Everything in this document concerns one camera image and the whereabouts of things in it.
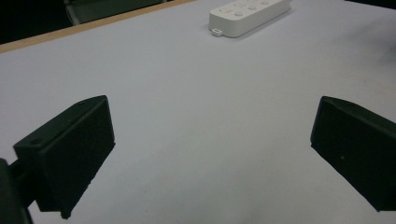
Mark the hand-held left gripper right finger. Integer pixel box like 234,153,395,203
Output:
309,95,396,213

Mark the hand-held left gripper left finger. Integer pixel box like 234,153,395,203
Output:
12,94,117,220

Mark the white power strip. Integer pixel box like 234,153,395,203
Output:
208,0,292,39

